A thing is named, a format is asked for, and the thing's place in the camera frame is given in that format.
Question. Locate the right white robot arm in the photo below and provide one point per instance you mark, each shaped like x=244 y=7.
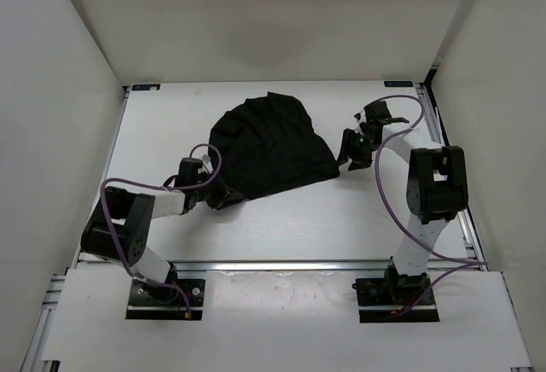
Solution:
x=436 y=191

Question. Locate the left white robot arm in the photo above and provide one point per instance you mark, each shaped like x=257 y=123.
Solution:
x=118 y=227

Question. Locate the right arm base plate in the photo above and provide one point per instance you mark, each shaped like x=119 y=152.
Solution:
x=396 y=298

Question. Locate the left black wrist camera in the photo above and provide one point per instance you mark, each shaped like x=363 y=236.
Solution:
x=191 y=171

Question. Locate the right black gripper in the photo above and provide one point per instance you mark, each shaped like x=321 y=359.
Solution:
x=345 y=146

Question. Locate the aluminium frame rail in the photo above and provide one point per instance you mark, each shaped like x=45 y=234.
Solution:
x=283 y=265

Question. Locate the black skirt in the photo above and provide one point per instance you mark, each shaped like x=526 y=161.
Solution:
x=268 y=146

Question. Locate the front white board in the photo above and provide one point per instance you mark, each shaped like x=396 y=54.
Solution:
x=293 y=321

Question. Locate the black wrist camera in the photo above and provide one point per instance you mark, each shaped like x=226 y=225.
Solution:
x=191 y=171
x=377 y=113

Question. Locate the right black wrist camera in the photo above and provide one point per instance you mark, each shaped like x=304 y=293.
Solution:
x=377 y=113

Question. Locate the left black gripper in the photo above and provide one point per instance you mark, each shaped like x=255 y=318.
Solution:
x=224 y=196

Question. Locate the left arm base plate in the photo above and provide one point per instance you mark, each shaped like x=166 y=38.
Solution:
x=165 y=304

